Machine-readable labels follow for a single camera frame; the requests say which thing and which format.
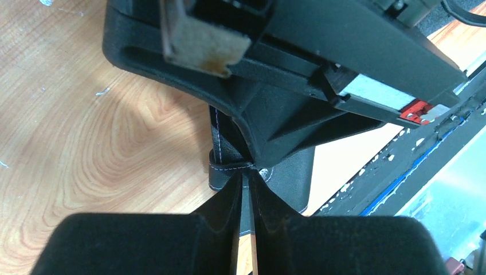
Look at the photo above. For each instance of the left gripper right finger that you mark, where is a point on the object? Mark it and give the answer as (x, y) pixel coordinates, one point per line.
(287, 242)

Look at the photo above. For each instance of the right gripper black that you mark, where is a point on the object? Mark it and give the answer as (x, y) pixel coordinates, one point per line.
(270, 70)

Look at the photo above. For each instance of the black leather card holder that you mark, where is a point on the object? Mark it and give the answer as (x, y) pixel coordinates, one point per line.
(290, 179)

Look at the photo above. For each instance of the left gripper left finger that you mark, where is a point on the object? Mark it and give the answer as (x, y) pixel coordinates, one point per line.
(204, 241)

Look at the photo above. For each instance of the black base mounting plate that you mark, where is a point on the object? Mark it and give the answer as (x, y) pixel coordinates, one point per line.
(401, 156)

